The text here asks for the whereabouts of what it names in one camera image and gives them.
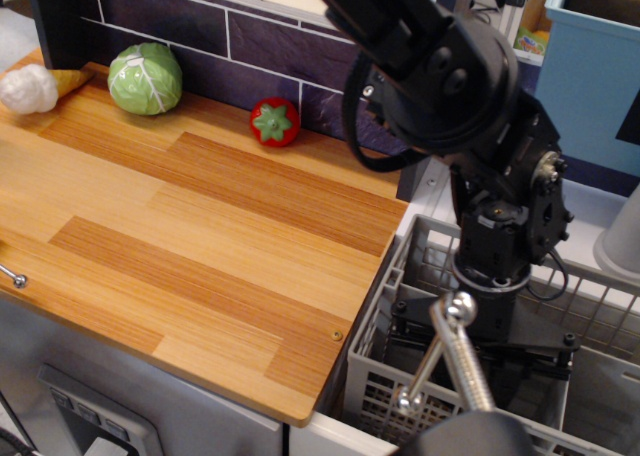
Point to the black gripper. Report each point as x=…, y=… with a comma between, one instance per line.
x=513, y=343

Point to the grey plastic drying rack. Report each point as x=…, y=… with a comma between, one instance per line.
x=594, y=411

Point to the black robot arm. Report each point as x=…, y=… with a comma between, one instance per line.
x=431, y=83

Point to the grey plastic cup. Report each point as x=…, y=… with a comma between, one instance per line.
x=616, y=249

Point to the light blue storage box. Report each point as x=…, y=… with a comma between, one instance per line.
x=589, y=79

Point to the colourful cardboard box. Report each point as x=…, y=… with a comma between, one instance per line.
x=533, y=31

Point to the red toy tomato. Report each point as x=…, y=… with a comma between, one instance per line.
x=275, y=122

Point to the grey oven control panel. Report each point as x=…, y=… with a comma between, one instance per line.
x=87, y=415

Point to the green toy cabbage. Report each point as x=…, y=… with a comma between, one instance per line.
x=146, y=79

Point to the small silver knob rod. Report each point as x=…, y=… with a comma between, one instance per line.
x=20, y=281

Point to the white toy ice cream cone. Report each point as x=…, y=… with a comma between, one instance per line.
x=36, y=89

